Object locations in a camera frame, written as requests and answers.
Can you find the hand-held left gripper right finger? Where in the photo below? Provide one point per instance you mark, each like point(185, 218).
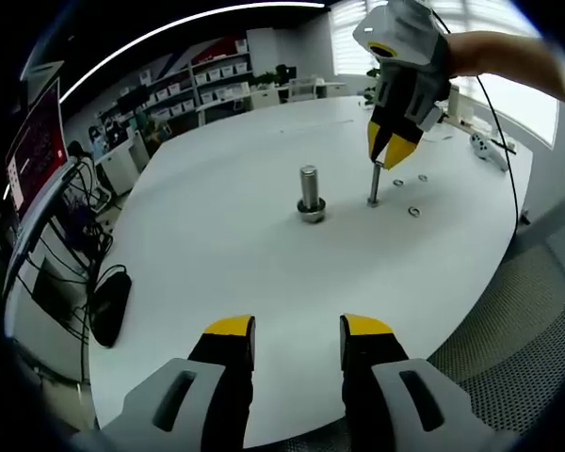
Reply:
point(372, 372)

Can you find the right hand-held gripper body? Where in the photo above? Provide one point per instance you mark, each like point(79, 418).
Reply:
point(405, 37)

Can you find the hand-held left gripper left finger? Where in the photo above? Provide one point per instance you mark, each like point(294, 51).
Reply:
point(226, 372)

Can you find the thin threaded stud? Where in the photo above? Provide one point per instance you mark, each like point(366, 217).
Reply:
point(375, 186)

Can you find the thick threaded stud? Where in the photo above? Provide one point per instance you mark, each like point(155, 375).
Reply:
point(308, 183)

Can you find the white game controller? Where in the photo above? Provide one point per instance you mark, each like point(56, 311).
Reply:
point(482, 146)

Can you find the white chair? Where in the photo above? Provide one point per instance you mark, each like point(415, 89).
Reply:
point(303, 89)

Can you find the white background desk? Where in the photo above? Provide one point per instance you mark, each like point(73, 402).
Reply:
point(273, 94)

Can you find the black computer mouse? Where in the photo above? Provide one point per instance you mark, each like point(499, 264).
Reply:
point(113, 311)

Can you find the grey mesh chair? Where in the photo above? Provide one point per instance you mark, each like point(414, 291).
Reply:
point(522, 329)

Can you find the shelf unit with white bins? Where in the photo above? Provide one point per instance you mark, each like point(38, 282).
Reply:
point(207, 75)

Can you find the ceiling light strip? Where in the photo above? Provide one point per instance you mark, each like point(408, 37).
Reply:
point(169, 33)

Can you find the white cabinet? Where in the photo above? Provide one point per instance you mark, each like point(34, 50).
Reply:
point(122, 165)

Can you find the grey monitor stand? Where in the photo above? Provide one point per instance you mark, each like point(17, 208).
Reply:
point(37, 221)

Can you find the computer monitor with red screen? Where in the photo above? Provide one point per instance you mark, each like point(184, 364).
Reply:
point(37, 150)

